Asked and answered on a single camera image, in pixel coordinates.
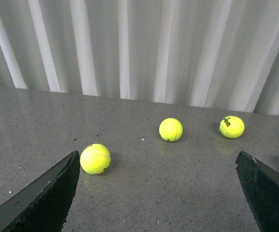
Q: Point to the tennis ball near left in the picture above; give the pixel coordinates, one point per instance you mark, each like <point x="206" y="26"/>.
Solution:
<point x="95" y="159"/>

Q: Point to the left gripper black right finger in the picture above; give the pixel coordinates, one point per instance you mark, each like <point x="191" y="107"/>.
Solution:
<point x="260" y="184"/>

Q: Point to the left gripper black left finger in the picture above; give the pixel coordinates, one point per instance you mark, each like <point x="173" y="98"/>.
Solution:
<point x="43" y="205"/>

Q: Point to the tennis ball in middle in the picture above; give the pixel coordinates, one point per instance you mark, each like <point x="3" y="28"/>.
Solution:
<point x="170" y="129"/>

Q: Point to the white pleated curtain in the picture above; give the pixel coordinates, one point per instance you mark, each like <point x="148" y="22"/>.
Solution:
<point x="221" y="54"/>

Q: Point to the tennis ball with Wilson print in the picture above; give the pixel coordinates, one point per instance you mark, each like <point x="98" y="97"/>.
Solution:
<point x="231" y="127"/>

